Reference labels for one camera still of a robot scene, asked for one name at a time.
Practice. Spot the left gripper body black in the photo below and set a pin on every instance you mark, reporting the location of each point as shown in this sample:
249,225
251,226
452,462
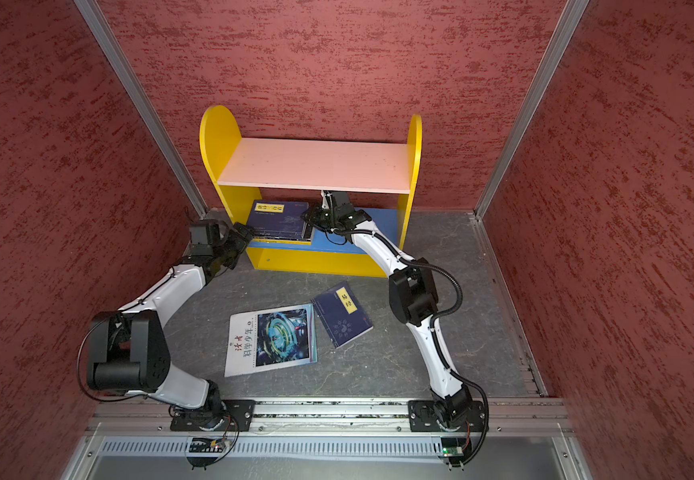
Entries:
232,248

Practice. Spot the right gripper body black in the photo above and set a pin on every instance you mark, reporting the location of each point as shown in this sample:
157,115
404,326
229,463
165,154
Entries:
325,218

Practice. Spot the navy book set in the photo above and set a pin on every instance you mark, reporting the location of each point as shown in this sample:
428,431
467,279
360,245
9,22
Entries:
280,221

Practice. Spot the navy book yellow label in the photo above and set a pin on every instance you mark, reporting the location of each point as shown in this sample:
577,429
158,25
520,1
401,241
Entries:
341,314

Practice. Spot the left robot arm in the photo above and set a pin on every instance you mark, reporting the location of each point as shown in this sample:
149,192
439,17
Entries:
125,354

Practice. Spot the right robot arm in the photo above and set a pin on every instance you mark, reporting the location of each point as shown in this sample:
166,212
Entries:
413,299

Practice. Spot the yellow pink blue bookshelf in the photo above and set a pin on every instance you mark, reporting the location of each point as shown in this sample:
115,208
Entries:
239,168

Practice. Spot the white science magazine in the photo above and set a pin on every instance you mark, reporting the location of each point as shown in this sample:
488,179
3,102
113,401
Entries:
272,339

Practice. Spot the left circuit board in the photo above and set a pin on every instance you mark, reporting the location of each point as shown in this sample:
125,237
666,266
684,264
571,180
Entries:
209,446

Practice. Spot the circuit board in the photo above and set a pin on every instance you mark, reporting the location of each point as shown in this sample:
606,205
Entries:
455,449
209,446

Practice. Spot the right circuit board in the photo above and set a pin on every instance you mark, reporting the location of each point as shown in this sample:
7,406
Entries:
455,449

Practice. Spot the left corner aluminium profile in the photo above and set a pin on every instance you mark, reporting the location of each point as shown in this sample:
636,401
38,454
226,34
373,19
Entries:
100,28

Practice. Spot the corner aluminium profile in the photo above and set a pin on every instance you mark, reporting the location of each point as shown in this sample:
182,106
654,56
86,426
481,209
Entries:
563,32
100,28

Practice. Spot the right corner aluminium profile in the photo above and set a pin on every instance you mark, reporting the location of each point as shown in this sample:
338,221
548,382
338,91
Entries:
563,32

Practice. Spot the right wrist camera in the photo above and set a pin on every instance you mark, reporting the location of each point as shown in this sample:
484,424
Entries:
338,202

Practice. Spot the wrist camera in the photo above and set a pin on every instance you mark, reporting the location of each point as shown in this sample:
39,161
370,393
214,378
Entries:
338,202
206,232

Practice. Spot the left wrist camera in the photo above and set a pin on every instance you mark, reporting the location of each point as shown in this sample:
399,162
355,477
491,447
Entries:
206,232

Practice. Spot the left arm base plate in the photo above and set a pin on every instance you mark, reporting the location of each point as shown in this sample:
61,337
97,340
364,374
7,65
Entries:
231,415

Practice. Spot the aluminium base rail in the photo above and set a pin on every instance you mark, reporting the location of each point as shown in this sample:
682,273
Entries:
311,416

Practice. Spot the slotted cable duct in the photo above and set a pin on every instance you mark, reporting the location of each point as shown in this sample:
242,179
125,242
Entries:
415,448

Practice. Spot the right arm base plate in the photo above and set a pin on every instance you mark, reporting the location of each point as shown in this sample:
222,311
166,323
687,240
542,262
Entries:
436,416

